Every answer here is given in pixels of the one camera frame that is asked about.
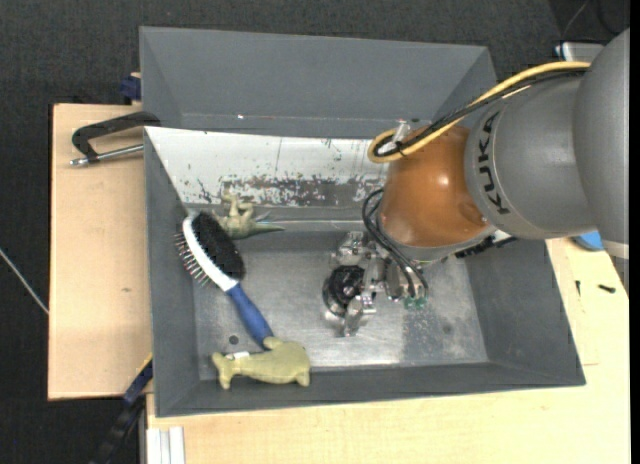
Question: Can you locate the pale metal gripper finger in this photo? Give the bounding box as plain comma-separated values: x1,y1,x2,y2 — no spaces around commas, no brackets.
343,294,378,338

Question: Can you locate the green toy dinosaur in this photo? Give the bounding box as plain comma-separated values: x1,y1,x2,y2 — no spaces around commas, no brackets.
211,186,287,241

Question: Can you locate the grey metal bin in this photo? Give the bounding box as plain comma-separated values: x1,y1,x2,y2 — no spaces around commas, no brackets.
138,25,587,418

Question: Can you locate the green plush whale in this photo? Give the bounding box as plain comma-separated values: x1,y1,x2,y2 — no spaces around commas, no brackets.
210,335,313,391

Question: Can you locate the blue-handled white hair brush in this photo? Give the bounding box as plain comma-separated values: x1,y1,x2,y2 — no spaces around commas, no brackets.
173,210,275,352

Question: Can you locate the black and clear round object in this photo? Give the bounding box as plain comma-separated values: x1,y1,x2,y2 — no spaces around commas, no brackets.
321,265,369,323

